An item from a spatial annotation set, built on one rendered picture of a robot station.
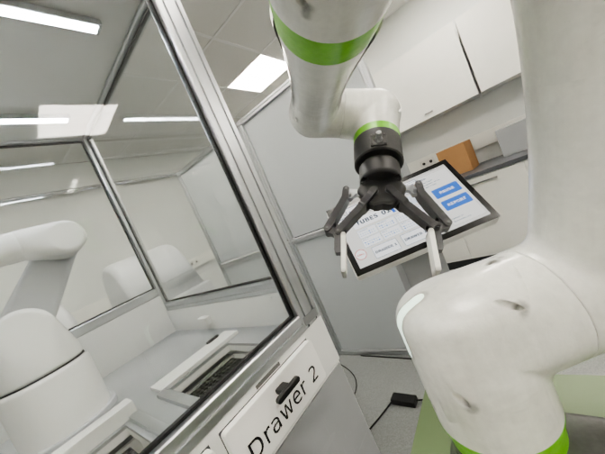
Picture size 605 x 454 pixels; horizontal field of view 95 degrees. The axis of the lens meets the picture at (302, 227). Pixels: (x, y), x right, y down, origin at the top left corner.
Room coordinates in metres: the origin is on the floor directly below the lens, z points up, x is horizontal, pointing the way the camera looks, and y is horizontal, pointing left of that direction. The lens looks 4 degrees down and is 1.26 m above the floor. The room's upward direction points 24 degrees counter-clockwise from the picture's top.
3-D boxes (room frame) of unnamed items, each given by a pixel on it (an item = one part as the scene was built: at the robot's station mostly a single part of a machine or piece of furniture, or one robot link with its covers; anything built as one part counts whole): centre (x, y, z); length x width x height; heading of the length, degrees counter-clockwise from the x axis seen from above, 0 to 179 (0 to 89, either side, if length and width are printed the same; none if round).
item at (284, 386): (0.59, 0.18, 0.91); 0.07 x 0.04 x 0.01; 140
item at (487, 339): (0.31, -0.13, 1.02); 0.16 x 0.13 x 0.19; 88
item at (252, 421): (0.60, 0.20, 0.87); 0.29 x 0.02 x 0.11; 140
